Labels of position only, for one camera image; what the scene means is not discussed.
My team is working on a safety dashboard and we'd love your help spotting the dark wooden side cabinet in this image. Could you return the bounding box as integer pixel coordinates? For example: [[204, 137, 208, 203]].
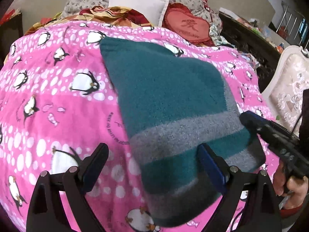
[[219, 12, 281, 92]]

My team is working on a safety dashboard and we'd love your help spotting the teal grey striped sweater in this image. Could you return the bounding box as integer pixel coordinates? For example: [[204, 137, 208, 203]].
[[99, 37, 266, 227]]

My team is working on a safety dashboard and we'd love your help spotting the white ornate chair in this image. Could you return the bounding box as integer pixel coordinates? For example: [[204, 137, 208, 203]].
[[262, 46, 308, 135]]

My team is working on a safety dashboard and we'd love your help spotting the person right hand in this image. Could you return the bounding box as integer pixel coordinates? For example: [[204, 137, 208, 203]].
[[273, 160, 308, 210]]

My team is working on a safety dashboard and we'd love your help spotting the pink penguin blanket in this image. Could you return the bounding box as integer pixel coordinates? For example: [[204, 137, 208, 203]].
[[1, 21, 272, 231]]

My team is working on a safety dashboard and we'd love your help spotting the white square pillow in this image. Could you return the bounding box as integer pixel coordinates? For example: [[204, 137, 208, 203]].
[[108, 0, 169, 27]]

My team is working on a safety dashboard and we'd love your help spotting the red heart cushion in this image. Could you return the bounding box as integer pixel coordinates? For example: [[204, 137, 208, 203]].
[[162, 3, 215, 47]]

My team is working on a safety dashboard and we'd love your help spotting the light blue patterned cloth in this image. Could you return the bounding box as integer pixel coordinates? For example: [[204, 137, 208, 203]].
[[209, 23, 235, 48]]

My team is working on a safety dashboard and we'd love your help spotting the red package on nightstand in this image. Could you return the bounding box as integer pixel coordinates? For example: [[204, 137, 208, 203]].
[[0, 9, 21, 25]]

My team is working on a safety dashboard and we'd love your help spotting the dark wooden nightstand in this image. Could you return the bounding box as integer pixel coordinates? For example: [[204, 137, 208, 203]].
[[0, 13, 23, 62]]

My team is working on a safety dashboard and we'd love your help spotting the red yellow patterned sheet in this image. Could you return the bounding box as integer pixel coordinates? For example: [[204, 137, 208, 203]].
[[24, 6, 154, 36]]

